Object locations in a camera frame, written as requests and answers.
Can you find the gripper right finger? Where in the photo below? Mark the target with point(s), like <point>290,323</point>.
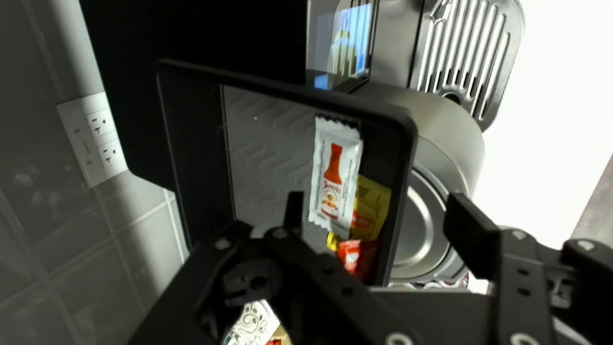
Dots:
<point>522,287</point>

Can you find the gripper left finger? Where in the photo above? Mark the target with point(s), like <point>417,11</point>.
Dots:
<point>306,292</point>

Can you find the silver coffee maker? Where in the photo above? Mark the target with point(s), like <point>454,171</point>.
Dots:
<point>445,143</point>

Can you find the black tray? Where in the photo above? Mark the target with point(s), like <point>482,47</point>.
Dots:
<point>196,153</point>

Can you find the small yellow sachet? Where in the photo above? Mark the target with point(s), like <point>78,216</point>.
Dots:
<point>331,242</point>

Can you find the red sachet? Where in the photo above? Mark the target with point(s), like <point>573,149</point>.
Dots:
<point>357,256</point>

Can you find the white patterned packet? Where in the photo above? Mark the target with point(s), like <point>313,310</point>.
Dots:
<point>251,326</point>

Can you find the white hot sauce sachet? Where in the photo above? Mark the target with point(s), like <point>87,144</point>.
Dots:
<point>335,177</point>

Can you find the metal drip grate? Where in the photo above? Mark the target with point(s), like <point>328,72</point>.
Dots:
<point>471,52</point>

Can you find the black appliance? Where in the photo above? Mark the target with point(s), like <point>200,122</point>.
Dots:
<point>191,33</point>

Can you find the white wall socket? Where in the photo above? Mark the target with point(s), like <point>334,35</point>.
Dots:
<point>93,139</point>

